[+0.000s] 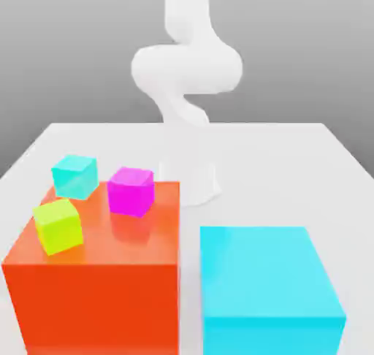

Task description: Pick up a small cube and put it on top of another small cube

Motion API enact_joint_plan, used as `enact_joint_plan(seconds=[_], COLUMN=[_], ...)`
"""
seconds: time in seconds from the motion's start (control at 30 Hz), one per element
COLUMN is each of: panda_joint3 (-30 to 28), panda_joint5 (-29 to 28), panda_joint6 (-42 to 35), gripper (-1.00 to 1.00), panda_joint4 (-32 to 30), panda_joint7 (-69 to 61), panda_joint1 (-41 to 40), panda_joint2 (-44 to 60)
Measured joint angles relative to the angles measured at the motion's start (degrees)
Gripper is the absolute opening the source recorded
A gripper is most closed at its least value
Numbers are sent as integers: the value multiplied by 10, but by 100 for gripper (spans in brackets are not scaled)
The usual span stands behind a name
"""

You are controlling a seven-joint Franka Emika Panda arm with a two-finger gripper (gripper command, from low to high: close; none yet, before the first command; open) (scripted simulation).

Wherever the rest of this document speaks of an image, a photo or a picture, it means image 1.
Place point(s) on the small yellow-green cube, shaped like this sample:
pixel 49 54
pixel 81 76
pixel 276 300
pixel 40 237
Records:
pixel 58 228

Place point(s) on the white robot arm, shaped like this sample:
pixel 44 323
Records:
pixel 187 68

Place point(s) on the small cyan cube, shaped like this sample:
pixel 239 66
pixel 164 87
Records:
pixel 76 177

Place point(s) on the small magenta cube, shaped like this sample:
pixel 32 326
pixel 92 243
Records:
pixel 131 193

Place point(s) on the large orange box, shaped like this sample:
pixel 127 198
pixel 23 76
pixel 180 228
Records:
pixel 96 302

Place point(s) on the large cyan box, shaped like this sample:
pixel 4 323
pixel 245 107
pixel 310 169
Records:
pixel 263 273

